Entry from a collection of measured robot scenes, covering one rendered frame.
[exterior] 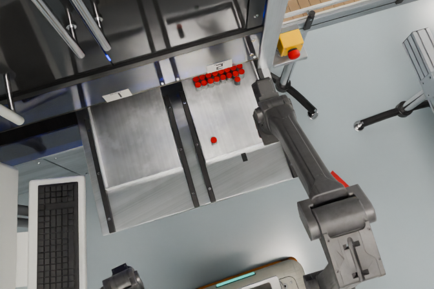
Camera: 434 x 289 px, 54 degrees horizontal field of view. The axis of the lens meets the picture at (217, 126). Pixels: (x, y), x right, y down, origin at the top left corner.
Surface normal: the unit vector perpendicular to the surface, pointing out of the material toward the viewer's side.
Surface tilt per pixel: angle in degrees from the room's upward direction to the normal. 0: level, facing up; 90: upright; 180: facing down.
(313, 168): 43
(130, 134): 0
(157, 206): 0
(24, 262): 0
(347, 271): 12
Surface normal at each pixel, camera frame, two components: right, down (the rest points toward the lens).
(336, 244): -0.02, -0.07
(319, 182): -0.24, -0.81
